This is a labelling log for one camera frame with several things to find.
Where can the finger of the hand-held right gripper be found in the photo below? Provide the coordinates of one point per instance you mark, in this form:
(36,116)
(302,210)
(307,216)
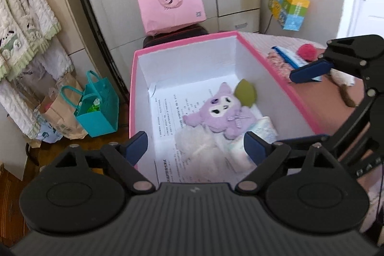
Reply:
(312,70)
(348,127)

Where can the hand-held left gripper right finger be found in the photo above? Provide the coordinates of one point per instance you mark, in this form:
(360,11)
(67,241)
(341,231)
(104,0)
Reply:
(255,148)

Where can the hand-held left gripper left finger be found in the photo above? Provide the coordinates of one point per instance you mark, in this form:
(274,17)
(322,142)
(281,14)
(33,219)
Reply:
(136,146)

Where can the white tissue pack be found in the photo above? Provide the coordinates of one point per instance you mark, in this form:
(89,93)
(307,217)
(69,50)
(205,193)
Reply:
(265,127)

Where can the purple plush toy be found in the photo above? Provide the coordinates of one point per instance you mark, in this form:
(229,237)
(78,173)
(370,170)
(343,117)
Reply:
(222,112)

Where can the white sheer soft bundle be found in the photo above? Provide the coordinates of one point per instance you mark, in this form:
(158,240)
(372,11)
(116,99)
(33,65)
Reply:
(192,145)

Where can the green plush leaf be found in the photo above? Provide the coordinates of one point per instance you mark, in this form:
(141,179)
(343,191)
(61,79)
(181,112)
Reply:
(244,92)

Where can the pink cardboard box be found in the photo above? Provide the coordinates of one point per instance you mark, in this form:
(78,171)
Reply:
(195,64)

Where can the red fluffy pom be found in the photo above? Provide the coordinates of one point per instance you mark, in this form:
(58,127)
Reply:
(307,51)

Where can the blue and white packet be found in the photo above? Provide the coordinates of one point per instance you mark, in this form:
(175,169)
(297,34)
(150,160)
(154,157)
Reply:
(288,56)

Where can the floral scrunchie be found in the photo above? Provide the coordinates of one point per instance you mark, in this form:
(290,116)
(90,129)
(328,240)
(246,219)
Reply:
(279,64)

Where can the printed paper sheet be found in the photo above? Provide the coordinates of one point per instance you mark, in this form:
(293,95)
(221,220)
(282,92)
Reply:
(168,112)

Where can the teal shopping bag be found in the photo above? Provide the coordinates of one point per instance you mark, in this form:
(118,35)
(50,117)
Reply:
(99,112)

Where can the striped white cloth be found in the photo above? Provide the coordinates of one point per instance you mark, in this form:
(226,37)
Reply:
(264,41)

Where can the colourful gift bag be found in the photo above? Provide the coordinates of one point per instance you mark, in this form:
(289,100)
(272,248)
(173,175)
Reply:
(292,13)

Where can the brown paper bag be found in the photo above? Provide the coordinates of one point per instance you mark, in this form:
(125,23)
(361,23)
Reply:
(60,118)

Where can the blue and white plastic bag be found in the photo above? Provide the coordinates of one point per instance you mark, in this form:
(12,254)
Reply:
(48,134)

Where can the dark brown stool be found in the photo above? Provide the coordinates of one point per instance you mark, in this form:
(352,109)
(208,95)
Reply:
(180,34)

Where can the white flat board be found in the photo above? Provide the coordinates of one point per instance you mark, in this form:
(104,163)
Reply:
(12,154)

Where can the pale fleece pants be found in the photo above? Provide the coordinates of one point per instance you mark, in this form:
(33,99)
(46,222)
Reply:
(18,100)

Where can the black clothes rack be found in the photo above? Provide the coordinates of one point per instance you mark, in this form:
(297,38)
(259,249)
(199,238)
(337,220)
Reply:
(92,13)

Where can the cream knitted cardigan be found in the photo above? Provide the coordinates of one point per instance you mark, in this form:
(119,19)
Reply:
(24,13)

